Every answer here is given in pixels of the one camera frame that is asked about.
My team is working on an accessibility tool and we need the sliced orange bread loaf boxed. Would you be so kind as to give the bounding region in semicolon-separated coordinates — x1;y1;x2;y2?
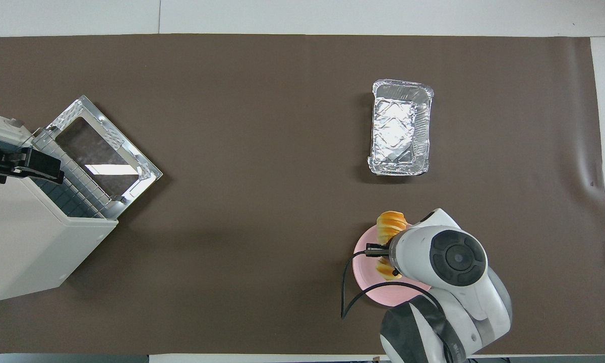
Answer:
376;211;409;281

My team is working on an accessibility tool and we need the aluminium foil tray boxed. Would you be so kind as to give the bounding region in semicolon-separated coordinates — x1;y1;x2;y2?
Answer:
367;79;434;176

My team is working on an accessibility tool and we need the glass oven door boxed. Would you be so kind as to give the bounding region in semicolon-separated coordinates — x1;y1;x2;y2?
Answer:
44;95;163;205

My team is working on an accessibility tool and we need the cream toaster oven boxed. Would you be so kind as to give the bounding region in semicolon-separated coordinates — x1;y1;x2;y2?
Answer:
0;113;119;302

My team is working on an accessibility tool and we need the pink round plate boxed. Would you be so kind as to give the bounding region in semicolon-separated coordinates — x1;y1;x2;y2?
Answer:
353;224;437;307

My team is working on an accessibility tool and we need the brown paper table mat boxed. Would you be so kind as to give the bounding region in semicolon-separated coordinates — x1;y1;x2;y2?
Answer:
0;34;605;355

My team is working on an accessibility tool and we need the metal oven wire rack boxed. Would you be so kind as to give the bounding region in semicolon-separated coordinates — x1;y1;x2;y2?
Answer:
30;134;119;220

